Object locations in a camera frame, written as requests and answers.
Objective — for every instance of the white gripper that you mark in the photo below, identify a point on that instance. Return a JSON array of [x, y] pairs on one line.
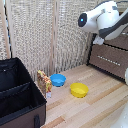
[[98, 40]]

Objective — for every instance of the brown drawer with cabinet lid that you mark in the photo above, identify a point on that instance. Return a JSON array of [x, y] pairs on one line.
[[118, 41]]

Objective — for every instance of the blue plastic bowl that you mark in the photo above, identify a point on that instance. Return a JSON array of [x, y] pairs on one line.
[[58, 79]]

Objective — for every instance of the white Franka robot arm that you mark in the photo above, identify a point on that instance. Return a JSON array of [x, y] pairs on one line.
[[103, 18]]

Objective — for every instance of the white rounded robot base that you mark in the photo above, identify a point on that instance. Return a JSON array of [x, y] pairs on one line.
[[126, 76]]

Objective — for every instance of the brown drawer cabinet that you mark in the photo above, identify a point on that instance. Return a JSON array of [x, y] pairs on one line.
[[110, 60]]

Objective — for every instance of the yellow plastic bowl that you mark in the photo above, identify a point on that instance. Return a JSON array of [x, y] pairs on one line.
[[79, 89]]

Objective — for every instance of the woven beige folding screen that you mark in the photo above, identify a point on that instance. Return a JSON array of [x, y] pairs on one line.
[[40, 33]]

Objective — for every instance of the red yellow snack box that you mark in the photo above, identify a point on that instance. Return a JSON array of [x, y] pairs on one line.
[[44, 83]]

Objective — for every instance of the black fabric storage box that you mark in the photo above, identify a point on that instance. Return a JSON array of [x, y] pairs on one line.
[[18, 96]]

